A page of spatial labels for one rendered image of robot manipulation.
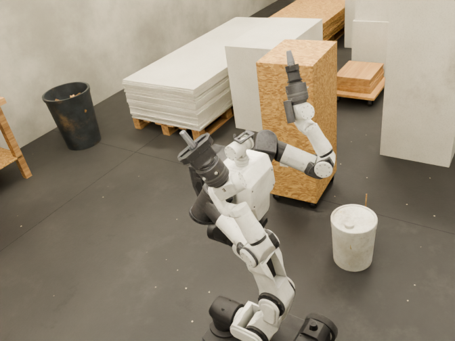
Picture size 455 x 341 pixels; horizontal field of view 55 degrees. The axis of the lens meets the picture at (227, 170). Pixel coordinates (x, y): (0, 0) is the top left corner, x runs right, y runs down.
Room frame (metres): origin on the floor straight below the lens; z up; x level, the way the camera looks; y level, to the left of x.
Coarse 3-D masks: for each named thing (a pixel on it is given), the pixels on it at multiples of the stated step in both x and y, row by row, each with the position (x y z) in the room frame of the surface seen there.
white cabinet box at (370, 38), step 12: (360, 24) 5.23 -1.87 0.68; (372, 24) 5.14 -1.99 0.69; (384, 24) 5.05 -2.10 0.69; (360, 36) 5.23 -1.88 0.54; (372, 36) 5.13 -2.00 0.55; (384, 36) 5.05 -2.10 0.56; (360, 48) 5.22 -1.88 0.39; (372, 48) 5.13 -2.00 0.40; (384, 48) 5.04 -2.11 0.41; (360, 60) 5.22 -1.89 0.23; (372, 60) 5.12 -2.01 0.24; (384, 60) 5.04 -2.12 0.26; (384, 72) 5.03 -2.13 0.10
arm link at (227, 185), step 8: (224, 176) 1.16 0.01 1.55; (232, 176) 1.19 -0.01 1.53; (240, 176) 1.20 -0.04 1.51; (208, 184) 1.16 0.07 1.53; (216, 184) 1.15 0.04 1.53; (224, 184) 1.16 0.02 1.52; (232, 184) 1.16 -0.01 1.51; (240, 184) 1.16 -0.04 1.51; (216, 192) 1.16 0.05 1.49; (224, 192) 1.16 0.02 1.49; (232, 192) 1.16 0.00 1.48
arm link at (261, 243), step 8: (248, 216) 1.13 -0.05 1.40; (240, 224) 1.12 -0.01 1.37; (248, 224) 1.11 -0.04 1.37; (256, 224) 1.12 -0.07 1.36; (248, 232) 1.10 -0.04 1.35; (256, 232) 1.10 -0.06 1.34; (264, 232) 1.12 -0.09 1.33; (272, 232) 1.14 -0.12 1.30; (248, 240) 1.10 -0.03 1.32; (256, 240) 1.09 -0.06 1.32; (264, 240) 1.10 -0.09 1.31; (272, 240) 1.12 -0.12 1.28; (248, 248) 1.10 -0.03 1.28; (256, 248) 1.08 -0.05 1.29; (264, 248) 1.08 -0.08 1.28; (272, 248) 1.11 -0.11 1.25; (256, 256) 1.08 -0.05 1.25; (264, 256) 1.09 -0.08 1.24
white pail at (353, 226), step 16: (336, 208) 2.30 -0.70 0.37; (352, 208) 2.28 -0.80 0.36; (368, 208) 2.24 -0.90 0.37; (336, 224) 2.15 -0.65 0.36; (352, 224) 2.10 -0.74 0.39; (368, 224) 2.10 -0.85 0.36; (336, 240) 2.13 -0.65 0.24; (352, 240) 2.04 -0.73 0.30; (368, 240) 2.04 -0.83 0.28; (336, 256) 2.14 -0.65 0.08; (352, 256) 2.05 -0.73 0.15; (368, 256) 2.06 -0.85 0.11
